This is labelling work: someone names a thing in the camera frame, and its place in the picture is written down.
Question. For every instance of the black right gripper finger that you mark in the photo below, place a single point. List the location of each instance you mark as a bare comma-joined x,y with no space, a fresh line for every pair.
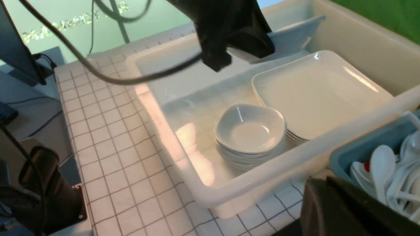
335,207

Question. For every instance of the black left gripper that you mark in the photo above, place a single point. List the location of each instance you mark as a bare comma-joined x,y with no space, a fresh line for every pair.
220,24

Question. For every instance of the white bowl tray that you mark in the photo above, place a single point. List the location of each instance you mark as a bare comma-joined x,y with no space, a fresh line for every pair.
287,40

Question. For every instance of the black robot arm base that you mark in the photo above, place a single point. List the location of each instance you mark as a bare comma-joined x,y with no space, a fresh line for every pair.
43,201

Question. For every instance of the black serving tray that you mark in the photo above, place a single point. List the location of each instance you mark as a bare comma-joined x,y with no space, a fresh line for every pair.
292,229

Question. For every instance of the teal plastic bin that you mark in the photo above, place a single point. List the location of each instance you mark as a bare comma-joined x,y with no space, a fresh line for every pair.
341,158

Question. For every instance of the pile of white spoons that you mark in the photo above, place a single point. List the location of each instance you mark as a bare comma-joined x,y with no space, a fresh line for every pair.
390,172

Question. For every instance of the large white plastic tub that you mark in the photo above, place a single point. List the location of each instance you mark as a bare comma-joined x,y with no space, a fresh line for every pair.
185,107

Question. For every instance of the stack of white bowls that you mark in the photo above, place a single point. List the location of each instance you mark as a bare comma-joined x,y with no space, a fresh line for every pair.
248,136

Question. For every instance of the stack of white square plates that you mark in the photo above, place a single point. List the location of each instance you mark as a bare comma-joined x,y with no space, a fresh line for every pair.
317,93

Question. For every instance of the green cloth backdrop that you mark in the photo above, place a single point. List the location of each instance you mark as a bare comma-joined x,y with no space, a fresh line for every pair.
400,16

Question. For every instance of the white grid tablecloth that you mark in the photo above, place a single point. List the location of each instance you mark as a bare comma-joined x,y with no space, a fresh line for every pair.
130,188

